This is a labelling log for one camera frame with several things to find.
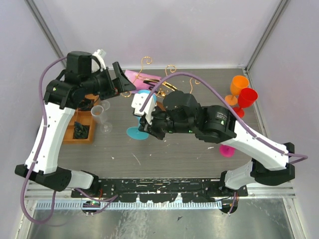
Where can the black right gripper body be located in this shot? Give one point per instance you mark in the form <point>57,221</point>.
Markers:
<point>162,123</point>

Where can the wooden compartment tray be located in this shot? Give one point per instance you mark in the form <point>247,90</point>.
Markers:
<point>85,118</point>

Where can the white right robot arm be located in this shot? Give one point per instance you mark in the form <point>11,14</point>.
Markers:
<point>269,164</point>

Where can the orange wine glass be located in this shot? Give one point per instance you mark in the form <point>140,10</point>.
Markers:
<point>237,85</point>

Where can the pink wine glass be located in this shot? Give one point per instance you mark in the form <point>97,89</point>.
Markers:
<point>226,151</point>

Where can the red wine glass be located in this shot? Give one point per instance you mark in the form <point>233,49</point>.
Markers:
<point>246,99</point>

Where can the clear tall wine glass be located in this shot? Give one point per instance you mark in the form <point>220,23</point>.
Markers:
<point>105,104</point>

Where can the aluminium frame rail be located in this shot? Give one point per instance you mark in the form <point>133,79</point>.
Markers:
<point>39,197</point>

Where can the dark green rolled cloth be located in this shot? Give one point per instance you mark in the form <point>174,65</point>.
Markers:
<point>80,131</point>

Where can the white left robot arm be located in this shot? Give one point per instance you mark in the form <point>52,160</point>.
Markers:
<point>85,74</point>

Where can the black orange rolled cloth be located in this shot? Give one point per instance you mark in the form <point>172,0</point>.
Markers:
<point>85,104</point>

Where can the blue wine glass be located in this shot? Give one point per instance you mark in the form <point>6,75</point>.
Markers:
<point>137,132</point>

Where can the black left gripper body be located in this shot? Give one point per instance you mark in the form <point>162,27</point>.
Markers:
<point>105,84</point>

